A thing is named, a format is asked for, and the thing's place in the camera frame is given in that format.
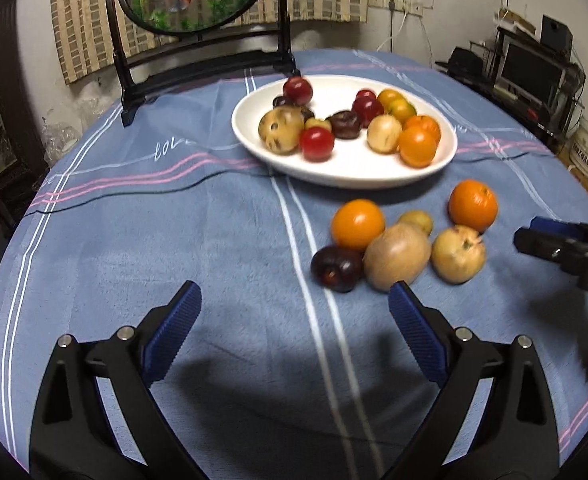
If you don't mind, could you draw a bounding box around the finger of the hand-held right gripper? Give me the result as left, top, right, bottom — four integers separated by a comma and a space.
531, 216, 588, 247
514, 227, 588, 293

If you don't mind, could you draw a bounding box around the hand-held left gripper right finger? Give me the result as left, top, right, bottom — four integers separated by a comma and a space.
381, 281, 560, 480

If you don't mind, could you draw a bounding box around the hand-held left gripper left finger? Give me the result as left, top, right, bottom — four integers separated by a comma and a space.
29, 280, 209, 480

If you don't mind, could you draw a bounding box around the white oval plate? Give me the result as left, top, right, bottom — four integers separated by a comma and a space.
231, 75, 458, 190

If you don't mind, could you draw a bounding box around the small yellow citrus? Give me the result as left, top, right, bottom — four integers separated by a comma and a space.
391, 99, 418, 123
377, 88, 402, 111

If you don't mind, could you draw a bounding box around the dark purple plum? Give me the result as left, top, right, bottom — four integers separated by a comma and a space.
326, 110, 363, 140
310, 245, 365, 293

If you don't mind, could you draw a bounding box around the yellow pepino melon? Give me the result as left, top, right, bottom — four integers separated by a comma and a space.
258, 106, 307, 156

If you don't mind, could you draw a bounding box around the large red plum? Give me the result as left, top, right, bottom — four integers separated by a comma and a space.
282, 77, 315, 106

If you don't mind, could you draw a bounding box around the large tan passion fruit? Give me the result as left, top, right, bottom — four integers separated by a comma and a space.
363, 223, 432, 293

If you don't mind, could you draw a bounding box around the orange tangerine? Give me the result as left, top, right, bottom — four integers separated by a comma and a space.
448, 179, 499, 234

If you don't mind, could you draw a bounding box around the pale yellow guava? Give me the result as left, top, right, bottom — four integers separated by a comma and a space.
431, 225, 486, 285

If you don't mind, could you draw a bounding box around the blue striped tablecloth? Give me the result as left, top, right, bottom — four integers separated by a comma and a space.
0, 49, 588, 476

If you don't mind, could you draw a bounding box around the small tan passion fruit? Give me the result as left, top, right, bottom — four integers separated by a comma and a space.
398, 210, 433, 236

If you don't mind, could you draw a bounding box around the large smooth orange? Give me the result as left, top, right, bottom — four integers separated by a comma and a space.
331, 199, 387, 253

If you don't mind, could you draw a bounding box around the black metal rack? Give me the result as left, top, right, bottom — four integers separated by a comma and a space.
466, 25, 587, 148

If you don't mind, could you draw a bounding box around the black computer monitor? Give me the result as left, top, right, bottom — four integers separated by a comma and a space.
498, 40, 572, 101

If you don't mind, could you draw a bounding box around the small orange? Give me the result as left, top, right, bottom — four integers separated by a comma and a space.
399, 126, 438, 169
403, 115, 442, 143

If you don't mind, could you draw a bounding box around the black bag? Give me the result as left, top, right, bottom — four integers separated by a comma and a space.
436, 46, 484, 78

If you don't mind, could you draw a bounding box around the black speaker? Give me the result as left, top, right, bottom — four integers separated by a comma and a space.
540, 15, 573, 53

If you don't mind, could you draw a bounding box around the pale yellow round plum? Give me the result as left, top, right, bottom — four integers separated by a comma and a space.
367, 114, 403, 155

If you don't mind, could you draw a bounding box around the clear plastic bag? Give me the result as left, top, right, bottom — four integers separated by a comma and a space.
41, 82, 120, 161

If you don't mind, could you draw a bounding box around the beige checked curtain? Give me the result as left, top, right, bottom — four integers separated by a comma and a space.
49, 0, 369, 86

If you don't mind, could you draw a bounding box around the white wall socket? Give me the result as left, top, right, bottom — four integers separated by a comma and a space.
369, 0, 435, 13

